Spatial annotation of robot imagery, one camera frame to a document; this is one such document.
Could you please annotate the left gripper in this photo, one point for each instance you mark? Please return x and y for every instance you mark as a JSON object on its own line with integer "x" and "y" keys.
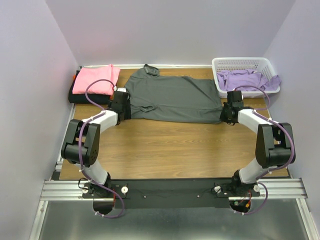
{"x": 128, "y": 110}

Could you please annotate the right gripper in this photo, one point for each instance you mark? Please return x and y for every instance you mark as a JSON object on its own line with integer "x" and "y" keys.
{"x": 222, "y": 117}

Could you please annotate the dark grey t-shirt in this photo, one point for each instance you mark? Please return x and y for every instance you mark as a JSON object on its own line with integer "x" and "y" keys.
{"x": 180, "y": 99}

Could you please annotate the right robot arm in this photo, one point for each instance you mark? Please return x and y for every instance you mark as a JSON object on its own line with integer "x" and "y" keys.
{"x": 274, "y": 148}

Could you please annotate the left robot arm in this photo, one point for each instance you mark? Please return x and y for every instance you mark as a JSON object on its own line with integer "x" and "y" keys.
{"x": 82, "y": 140}

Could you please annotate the purple t-shirt in basket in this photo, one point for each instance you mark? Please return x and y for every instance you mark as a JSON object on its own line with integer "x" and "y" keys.
{"x": 248, "y": 80}

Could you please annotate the folded pink t-shirt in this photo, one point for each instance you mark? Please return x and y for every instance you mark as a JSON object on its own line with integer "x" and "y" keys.
{"x": 87, "y": 76}

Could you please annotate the white plastic laundry basket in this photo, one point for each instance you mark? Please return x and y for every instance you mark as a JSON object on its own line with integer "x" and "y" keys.
{"x": 260, "y": 64}

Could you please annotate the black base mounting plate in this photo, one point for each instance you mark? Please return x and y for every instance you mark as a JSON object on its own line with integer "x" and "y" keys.
{"x": 172, "y": 193}

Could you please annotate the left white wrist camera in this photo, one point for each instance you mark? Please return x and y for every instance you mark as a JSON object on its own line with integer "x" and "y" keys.
{"x": 119, "y": 89}

